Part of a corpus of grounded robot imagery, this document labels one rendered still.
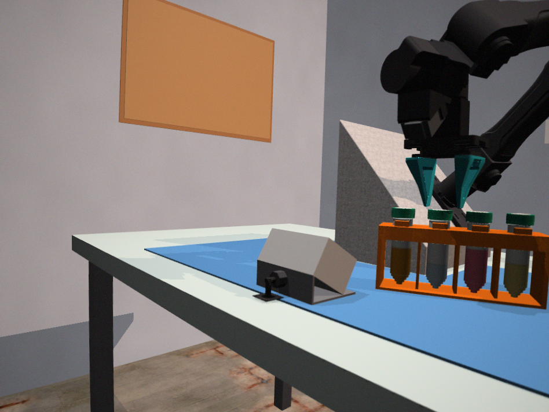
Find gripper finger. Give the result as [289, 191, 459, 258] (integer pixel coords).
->
[405, 157, 437, 207]
[455, 155, 485, 209]

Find blue bench mat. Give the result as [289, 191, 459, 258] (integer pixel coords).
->
[144, 238, 549, 398]

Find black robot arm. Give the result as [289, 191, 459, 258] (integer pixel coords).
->
[380, 0, 549, 227]

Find green screw cap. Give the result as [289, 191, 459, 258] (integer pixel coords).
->
[391, 208, 415, 219]
[506, 213, 535, 226]
[427, 209, 453, 220]
[466, 211, 493, 223]

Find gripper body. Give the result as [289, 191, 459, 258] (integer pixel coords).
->
[404, 135, 489, 159]

